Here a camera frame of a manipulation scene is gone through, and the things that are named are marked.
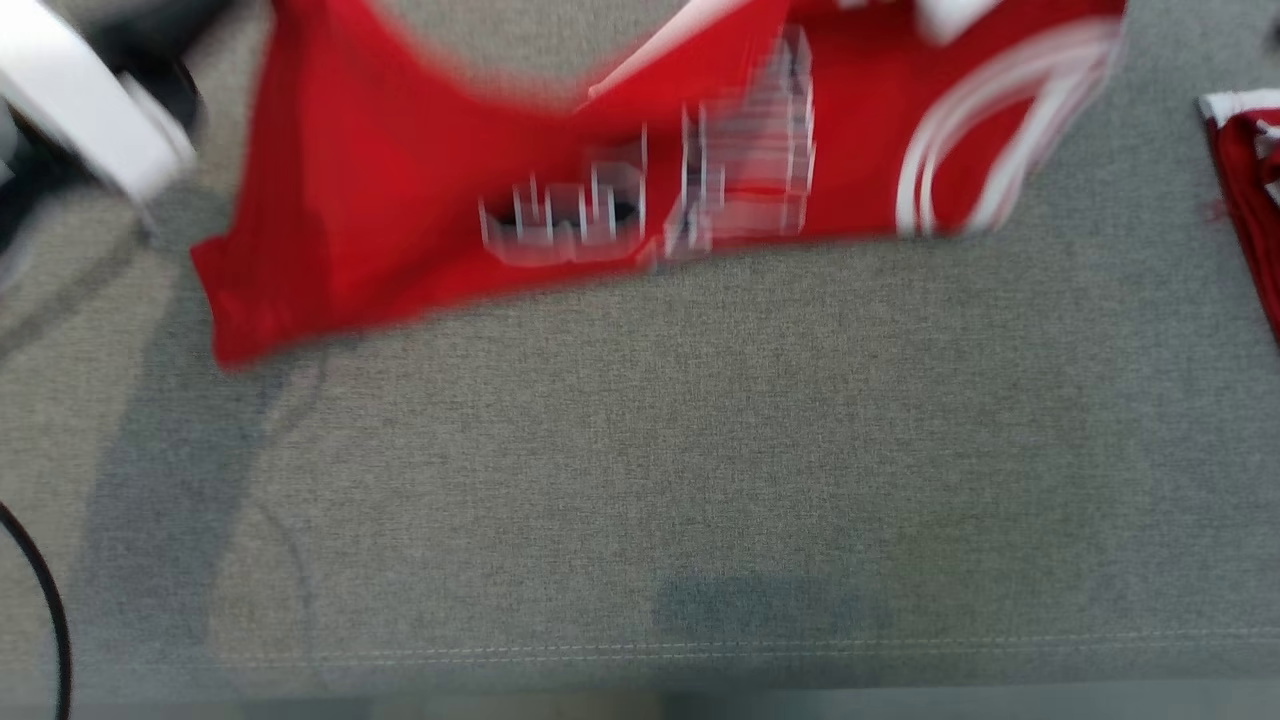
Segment black left camera cable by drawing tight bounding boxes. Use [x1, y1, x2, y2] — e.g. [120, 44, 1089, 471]
[0, 498, 75, 720]

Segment red jersey white striped sleeves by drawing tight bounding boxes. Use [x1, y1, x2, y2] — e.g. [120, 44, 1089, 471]
[189, 0, 1133, 373]

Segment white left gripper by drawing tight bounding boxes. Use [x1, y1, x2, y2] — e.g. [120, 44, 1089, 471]
[0, 0, 198, 203]

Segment grey fabric sofa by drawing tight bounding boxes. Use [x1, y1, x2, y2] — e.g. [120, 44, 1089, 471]
[0, 0, 1280, 701]

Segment red shorts white trim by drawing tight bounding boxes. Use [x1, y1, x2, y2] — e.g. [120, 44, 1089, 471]
[1197, 88, 1280, 347]

